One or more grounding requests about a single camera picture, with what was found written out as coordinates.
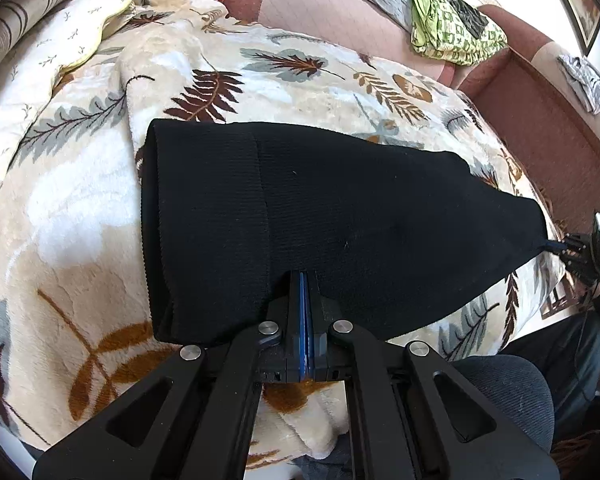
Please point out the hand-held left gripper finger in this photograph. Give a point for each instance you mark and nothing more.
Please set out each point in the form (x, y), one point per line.
(308, 320)
(300, 310)

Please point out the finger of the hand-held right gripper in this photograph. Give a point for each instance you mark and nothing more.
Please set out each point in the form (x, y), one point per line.
(575, 245)
(582, 264)

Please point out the black pants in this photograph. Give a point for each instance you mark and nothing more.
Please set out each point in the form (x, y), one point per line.
(330, 200)

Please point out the person's leg in jeans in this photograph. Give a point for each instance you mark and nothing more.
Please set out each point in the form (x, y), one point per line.
(510, 400)
(575, 355)

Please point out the light grey crumpled cloth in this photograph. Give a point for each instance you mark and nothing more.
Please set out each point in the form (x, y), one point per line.
(587, 82)

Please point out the leaf-print plush blanket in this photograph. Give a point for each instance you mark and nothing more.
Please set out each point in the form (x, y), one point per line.
(80, 210)

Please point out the green patterned cloth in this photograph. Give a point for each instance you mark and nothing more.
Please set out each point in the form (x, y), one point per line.
(445, 35)

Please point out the dark grey garment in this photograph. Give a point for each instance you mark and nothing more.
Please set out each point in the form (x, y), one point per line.
(455, 0)

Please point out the pink and red sofa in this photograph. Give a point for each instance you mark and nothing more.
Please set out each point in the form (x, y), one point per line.
(330, 15)

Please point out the cream sprig-print pillow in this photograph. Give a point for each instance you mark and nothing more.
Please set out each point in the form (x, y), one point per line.
(30, 75)

